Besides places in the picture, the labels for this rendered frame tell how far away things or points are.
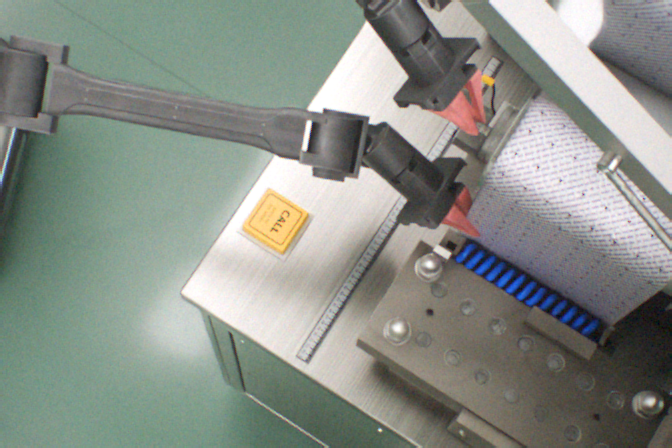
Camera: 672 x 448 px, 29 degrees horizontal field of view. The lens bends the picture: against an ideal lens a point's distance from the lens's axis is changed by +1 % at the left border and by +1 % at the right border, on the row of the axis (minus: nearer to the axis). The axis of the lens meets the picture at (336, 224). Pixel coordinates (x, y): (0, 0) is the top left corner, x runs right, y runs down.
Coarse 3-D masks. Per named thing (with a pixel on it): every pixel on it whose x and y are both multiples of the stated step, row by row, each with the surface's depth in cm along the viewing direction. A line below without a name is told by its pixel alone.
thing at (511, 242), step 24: (480, 216) 161; (504, 216) 156; (480, 240) 170; (504, 240) 164; (528, 240) 159; (528, 264) 167; (552, 264) 162; (576, 264) 156; (552, 288) 170; (576, 288) 164; (600, 288) 159; (624, 288) 154; (600, 312) 167; (624, 312) 162
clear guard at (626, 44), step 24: (552, 0) 84; (576, 0) 85; (600, 0) 86; (624, 0) 87; (648, 0) 88; (576, 24) 85; (600, 24) 86; (624, 24) 87; (648, 24) 88; (600, 48) 86; (624, 48) 87; (648, 48) 88; (624, 72) 87; (648, 72) 88; (648, 96) 89
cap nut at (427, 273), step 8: (424, 256) 168; (432, 256) 166; (416, 264) 170; (424, 264) 166; (432, 264) 166; (440, 264) 167; (416, 272) 170; (424, 272) 168; (432, 272) 167; (440, 272) 168; (424, 280) 170; (432, 280) 170
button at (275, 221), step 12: (276, 192) 183; (264, 204) 183; (276, 204) 183; (288, 204) 183; (252, 216) 182; (264, 216) 182; (276, 216) 182; (288, 216) 183; (300, 216) 183; (252, 228) 182; (264, 228) 182; (276, 228) 182; (288, 228) 182; (300, 228) 184; (264, 240) 182; (276, 240) 182; (288, 240) 182
